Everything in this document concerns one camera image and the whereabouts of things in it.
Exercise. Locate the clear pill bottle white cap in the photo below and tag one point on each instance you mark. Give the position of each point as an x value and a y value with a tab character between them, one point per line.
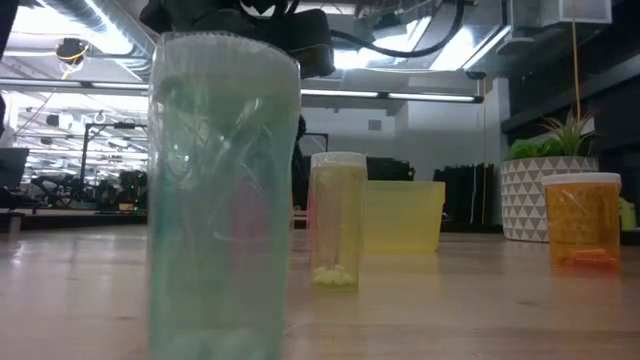
225	200

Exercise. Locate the narrow clear pill bottle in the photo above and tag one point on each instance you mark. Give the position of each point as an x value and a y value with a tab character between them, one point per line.
337	220

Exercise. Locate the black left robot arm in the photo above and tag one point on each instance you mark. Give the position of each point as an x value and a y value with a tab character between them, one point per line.
200	15

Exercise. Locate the yellow plastic bin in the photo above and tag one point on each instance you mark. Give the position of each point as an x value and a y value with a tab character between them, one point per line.
405	215

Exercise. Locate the ceiling light bar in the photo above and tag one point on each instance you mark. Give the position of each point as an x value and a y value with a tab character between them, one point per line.
390	95
75	84

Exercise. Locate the black panel rack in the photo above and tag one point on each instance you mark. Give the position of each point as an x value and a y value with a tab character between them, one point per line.
465	195

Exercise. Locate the black background robot rig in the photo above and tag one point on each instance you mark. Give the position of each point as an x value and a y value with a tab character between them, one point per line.
125	185

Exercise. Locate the black round ceiling device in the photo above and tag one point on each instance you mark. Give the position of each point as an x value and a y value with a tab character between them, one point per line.
71	50

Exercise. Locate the green artificial plant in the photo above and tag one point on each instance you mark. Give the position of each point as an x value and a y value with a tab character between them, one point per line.
535	148

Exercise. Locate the white ceiling box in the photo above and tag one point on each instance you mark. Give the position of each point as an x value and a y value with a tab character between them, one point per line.
560	12

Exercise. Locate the white grey triangle-pattern pot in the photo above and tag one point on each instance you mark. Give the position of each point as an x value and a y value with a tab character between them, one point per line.
525	200

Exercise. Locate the black shelf unit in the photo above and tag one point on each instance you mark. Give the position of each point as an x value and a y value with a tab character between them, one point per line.
615	100

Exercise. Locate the dark monitor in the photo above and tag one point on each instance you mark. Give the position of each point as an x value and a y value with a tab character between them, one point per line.
12	167

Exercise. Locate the yellow-green bottle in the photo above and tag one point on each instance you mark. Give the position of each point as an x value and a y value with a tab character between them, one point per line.
628	215

